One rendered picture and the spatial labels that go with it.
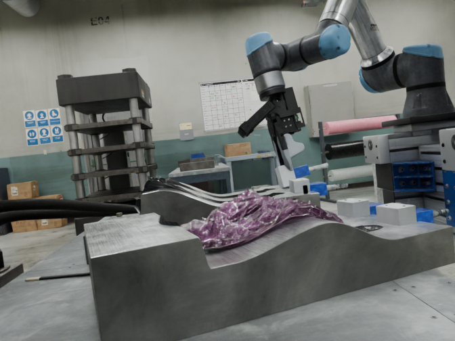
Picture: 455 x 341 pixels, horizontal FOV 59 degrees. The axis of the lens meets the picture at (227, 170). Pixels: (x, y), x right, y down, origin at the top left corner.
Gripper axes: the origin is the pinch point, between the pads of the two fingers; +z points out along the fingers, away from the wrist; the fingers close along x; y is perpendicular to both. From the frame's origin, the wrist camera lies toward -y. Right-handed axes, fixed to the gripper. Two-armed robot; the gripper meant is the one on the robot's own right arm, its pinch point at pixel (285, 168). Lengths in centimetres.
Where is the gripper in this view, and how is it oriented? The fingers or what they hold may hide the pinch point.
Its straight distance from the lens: 105.3
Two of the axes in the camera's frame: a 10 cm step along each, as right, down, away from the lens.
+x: -0.4, 0.9, 9.9
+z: 2.6, 9.6, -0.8
